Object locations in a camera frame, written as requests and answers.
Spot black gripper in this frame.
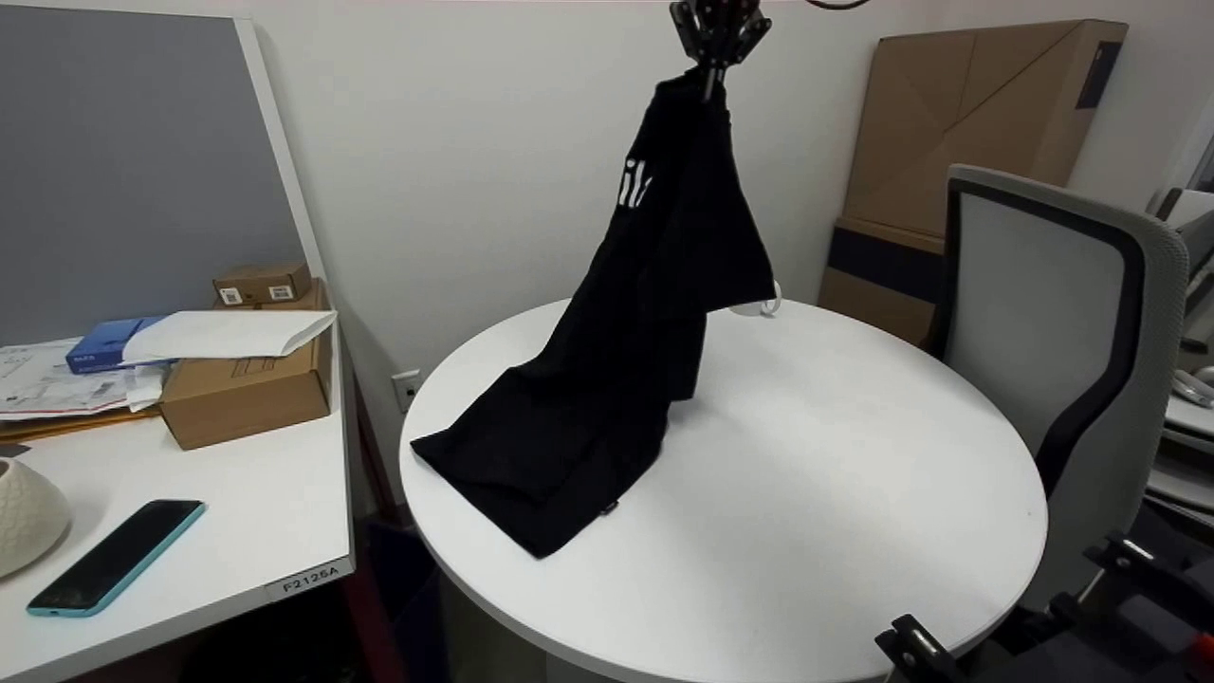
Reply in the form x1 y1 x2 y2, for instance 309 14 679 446
668 0 773 76

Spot black t-shirt white logo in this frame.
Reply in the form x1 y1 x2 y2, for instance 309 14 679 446
409 65 779 562

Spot large brown cardboard box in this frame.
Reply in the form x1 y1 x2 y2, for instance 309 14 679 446
817 14 1131 348

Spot grey mesh office chair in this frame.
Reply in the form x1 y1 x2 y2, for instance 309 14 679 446
936 159 1195 618

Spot small cardboard box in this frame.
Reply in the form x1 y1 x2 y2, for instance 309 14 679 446
208 263 319 311

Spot grey plastic equipment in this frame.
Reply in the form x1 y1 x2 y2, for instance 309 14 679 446
1141 133 1214 524

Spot flat cardboard box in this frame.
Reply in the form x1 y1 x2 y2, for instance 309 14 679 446
156 330 338 457

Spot grey desk partition panel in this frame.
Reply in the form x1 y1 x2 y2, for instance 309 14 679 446
0 5 328 352

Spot blue flat box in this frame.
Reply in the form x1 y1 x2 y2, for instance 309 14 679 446
61 316 165 379

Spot loose paper sheets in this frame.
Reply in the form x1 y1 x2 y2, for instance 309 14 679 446
0 335 171 430

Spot teal smartphone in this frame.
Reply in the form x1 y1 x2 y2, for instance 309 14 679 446
22 496 208 621

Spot black metal floor frame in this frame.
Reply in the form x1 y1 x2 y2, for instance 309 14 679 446
873 534 1214 683

